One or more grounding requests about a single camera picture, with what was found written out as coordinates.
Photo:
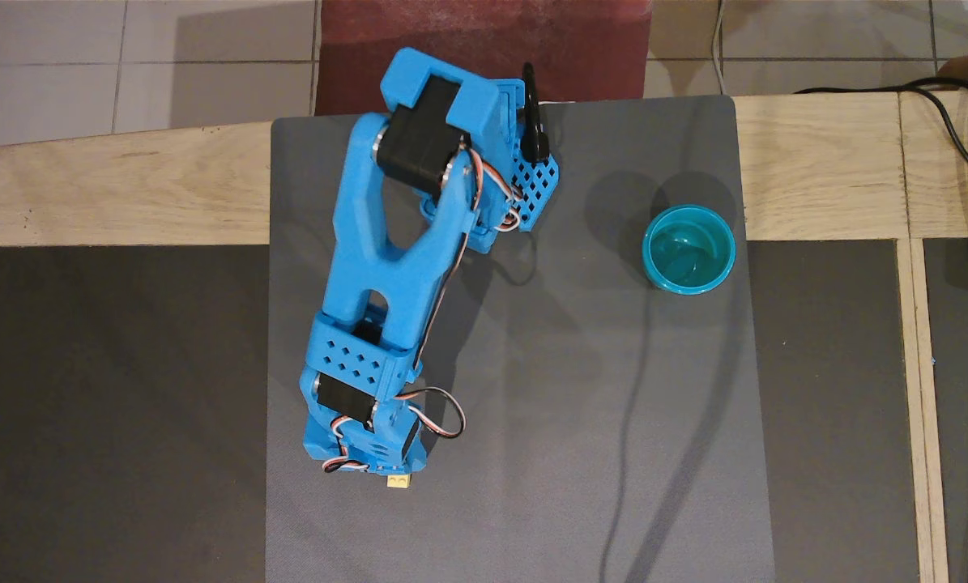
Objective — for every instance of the burgundy upholstered chair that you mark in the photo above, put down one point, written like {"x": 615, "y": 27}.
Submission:
{"x": 581, "y": 48}

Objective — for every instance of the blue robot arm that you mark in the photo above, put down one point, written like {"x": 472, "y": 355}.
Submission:
{"x": 370, "y": 243}

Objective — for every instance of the teal plastic cup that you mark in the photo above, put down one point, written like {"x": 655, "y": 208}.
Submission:
{"x": 688, "y": 251}

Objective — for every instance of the grey table mat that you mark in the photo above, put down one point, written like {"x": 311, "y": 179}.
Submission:
{"x": 573, "y": 364}

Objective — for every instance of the pale yellowish lego brick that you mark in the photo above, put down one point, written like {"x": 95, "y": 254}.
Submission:
{"x": 398, "y": 482}

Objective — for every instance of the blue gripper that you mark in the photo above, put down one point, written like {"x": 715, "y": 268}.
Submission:
{"x": 378, "y": 472}

